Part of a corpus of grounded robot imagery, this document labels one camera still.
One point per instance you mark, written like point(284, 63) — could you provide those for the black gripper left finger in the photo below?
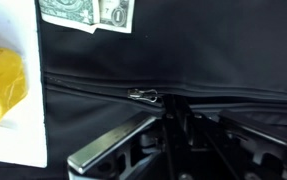
point(116, 140)

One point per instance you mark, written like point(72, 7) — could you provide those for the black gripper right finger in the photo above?
point(266, 128)

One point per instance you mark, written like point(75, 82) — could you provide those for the silver metal zipper pull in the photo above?
point(141, 95)

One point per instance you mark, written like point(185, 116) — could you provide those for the black zippered bag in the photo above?
point(199, 50)

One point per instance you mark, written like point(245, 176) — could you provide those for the yellow plastic wrapped item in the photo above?
point(3, 80)

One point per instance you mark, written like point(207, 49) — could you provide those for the folded dollar bill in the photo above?
point(69, 10)

